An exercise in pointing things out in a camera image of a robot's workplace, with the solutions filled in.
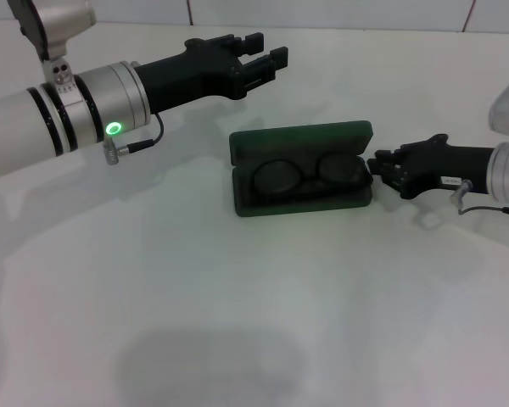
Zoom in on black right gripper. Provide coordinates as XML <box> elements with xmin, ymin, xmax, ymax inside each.
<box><xmin>366</xmin><ymin>134</ymin><xmax>496</xmax><ymax>201</ymax></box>

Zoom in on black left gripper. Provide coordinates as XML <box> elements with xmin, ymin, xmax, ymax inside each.
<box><xmin>133</xmin><ymin>32</ymin><xmax>290</xmax><ymax>114</ymax></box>

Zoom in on green glasses case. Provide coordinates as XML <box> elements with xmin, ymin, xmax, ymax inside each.
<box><xmin>228</xmin><ymin>120</ymin><xmax>374</xmax><ymax>219</ymax></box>

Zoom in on black glasses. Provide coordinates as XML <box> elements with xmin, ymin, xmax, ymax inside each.
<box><xmin>252</xmin><ymin>152</ymin><xmax>368</xmax><ymax>198</ymax></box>

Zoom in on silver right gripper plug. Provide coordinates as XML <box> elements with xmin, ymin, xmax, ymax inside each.
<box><xmin>449</xmin><ymin>178</ymin><xmax>473</xmax><ymax>205</ymax></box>

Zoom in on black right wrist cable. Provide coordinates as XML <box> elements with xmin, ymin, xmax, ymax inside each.
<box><xmin>456</xmin><ymin>203</ymin><xmax>509</xmax><ymax>220</ymax></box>

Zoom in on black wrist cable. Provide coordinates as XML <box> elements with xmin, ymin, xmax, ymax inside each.
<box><xmin>103</xmin><ymin>110</ymin><xmax>166</xmax><ymax>164</ymax></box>
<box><xmin>456</xmin><ymin>203</ymin><xmax>509</xmax><ymax>220</ymax></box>

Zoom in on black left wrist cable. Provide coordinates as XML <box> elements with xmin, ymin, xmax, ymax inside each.
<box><xmin>103</xmin><ymin>110</ymin><xmax>166</xmax><ymax>164</ymax></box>

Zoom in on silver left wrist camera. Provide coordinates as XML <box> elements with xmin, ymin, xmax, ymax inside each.
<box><xmin>6</xmin><ymin>0</ymin><xmax>97</xmax><ymax>86</ymax></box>

